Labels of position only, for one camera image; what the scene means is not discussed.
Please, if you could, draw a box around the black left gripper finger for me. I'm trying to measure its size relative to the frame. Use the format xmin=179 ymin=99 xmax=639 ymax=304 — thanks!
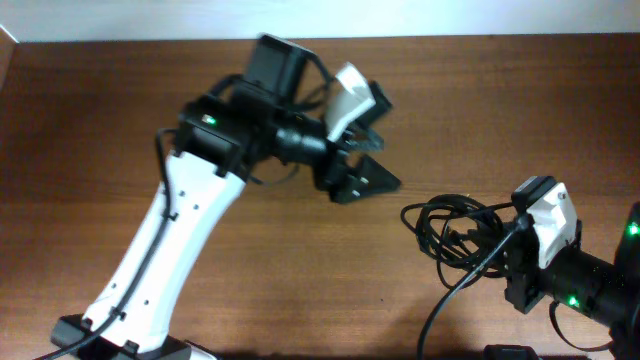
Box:
xmin=344 ymin=127 xmax=385 ymax=152
xmin=332 ymin=155 xmax=401 ymax=204

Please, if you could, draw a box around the black cable bundle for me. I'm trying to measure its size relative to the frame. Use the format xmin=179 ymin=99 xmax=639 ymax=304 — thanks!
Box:
xmin=399 ymin=193 xmax=516 ymax=290

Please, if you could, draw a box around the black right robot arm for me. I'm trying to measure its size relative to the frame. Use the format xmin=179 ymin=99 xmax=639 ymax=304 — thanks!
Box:
xmin=505 ymin=203 xmax=639 ymax=359

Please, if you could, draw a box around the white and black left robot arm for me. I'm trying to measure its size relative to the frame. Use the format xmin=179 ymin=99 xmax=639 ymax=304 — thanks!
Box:
xmin=50 ymin=34 xmax=400 ymax=360

